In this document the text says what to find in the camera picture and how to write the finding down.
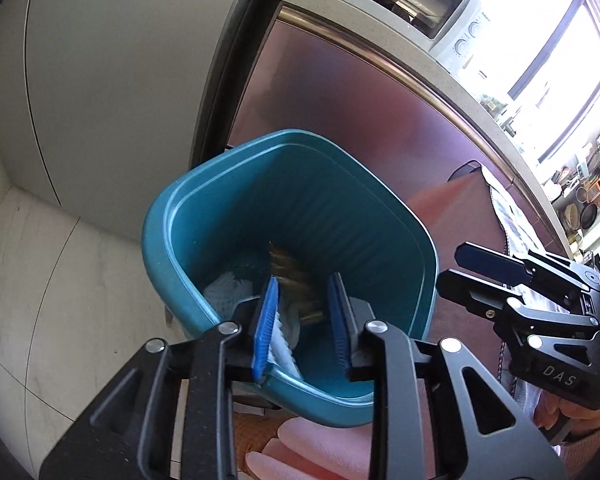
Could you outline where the grey refrigerator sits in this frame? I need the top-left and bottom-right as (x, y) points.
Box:
(0, 0), (281, 261)

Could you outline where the black frying pan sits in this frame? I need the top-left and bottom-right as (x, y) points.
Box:
(577, 202), (600, 231)

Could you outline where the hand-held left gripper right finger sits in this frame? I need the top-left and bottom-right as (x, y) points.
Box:
(326, 272), (567, 480)

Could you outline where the white microwave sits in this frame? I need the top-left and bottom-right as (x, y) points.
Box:
(267, 0), (491, 68)

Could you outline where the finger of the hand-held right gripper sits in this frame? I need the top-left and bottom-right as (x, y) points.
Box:
(436, 268), (600, 361)
(454, 241), (600, 311)

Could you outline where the brown woven mat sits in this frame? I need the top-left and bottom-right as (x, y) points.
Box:
(232, 405), (301, 466)

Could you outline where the gold brown snack wrapper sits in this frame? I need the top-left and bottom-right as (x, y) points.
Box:
(267, 242), (326, 326)

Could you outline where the white tissue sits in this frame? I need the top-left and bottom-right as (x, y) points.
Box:
(202, 271), (303, 378)

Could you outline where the pink kitchen base cabinet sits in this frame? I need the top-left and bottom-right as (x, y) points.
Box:
(227, 5), (576, 341)

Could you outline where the teal plastic bin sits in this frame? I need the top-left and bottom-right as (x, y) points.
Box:
(141, 129), (440, 428)

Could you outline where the person's right hand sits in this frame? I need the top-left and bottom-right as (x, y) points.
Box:
(532, 387), (600, 443)

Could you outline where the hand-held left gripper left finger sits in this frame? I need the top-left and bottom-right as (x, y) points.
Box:
(39, 276), (281, 480)

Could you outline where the kitchen window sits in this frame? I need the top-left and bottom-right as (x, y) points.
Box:
(460, 0), (600, 171)

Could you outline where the purple checked cloth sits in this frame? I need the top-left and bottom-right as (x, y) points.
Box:
(480, 162), (600, 428)

